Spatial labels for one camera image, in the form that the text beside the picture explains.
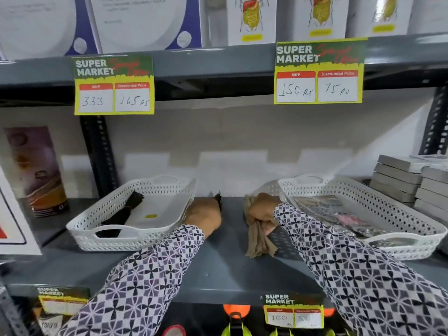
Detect green yellow price tag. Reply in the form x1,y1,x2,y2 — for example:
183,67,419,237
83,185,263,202
72,54,155,116
274,38,368,105
263,293,325,329
35,286,90,316

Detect beige stockings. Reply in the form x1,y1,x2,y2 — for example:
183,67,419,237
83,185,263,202
244,195,279,259

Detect person's right forearm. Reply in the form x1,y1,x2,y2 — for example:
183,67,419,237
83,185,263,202
274,203,448,336

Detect white box with organ print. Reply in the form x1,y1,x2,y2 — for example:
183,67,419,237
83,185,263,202
226,0,277,46
346,0,415,38
293,0,350,42

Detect plain grey-white box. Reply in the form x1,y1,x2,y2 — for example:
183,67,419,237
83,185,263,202
201,0,229,48

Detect white sign with red mark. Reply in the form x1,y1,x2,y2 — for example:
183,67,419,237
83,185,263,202
0,164,42,256

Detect red round item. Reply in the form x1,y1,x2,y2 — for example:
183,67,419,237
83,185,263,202
161,324,187,336

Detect person's left hand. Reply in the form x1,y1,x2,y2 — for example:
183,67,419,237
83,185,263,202
183,196,223,239

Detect grey metal shelf board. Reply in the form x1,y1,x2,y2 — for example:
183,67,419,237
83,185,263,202
7,196,448,306
0,32,448,103

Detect purple printed canister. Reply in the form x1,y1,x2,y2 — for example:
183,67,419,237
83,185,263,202
4,126,70,218

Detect person's right hand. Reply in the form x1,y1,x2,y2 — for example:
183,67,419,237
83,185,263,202
246,193,282,237

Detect yellow-green item with orange top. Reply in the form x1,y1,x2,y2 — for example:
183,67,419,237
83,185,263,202
221,304,253,336

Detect black stockings bundle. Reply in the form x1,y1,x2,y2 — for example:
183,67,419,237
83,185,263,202
95,190,145,238

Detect stack of grey flat boxes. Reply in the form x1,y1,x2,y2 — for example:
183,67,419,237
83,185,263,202
369,154,448,254

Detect person's left forearm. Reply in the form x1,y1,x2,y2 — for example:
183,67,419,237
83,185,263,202
58,225,206,336

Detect dark perforated shelf post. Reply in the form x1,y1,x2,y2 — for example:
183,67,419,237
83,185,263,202
79,115,120,199
419,86,448,156

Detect pile of clear wrapped packets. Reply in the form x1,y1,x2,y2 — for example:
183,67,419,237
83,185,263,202
293,195,418,248

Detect white perforated plastic basket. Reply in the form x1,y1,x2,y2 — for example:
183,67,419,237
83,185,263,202
66,175,196,252
278,174,448,261

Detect white blue round-print box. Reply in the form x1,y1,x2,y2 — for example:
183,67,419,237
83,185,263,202
85,0,204,55
0,0,101,61

